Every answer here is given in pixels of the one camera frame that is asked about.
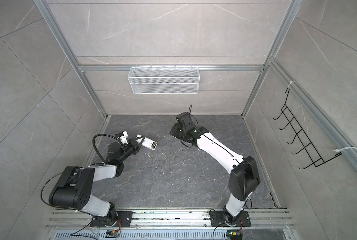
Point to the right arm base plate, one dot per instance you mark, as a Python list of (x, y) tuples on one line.
[(224, 219)]

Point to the white cable tie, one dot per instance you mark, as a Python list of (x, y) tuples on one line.
[(345, 148)]

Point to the white remote control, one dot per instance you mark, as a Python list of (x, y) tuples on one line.
[(146, 142)]

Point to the left green circuit board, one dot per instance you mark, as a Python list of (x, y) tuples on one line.
[(113, 234)]

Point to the white wire mesh basket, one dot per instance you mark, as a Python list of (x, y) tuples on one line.
[(164, 80)]

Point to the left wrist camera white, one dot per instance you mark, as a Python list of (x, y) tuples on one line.
[(122, 137)]

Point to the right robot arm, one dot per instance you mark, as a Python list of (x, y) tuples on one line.
[(243, 172)]

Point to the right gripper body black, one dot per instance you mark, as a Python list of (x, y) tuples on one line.
[(177, 132)]

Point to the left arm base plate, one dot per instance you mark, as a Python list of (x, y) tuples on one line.
[(120, 218)]

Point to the aluminium mounting rail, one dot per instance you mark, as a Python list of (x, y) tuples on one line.
[(179, 218)]

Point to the green circuit board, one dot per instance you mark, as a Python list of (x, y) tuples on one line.
[(113, 234), (234, 235)]

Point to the black wire hook rack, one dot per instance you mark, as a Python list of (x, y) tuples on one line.
[(301, 135)]

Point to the right green circuit board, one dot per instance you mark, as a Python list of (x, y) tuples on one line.
[(234, 235)]

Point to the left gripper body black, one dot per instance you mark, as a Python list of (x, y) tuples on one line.
[(128, 150)]

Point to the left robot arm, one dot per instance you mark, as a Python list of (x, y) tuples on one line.
[(73, 189)]

